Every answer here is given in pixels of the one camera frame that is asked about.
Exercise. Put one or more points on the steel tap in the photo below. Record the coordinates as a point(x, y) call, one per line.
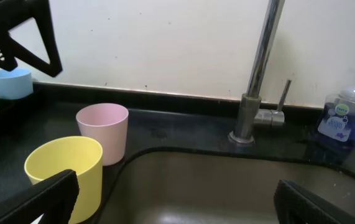
point(247, 115)

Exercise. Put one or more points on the steel sink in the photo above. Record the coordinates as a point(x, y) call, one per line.
point(211, 186)

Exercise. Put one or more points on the blue soap bottle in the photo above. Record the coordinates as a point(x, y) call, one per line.
point(339, 124)

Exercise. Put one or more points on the pink cup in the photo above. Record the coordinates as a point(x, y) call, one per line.
point(105, 133)

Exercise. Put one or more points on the yellow cup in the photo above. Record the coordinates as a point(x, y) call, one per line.
point(87, 180)

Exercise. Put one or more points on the blue cup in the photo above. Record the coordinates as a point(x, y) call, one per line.
point(11, 84)

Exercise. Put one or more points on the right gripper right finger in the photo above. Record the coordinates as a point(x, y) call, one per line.
point(298, 208)

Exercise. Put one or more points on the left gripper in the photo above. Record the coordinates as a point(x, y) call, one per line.
point(3, 15)

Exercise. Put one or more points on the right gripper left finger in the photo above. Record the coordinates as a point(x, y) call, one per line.
point(49, 193)

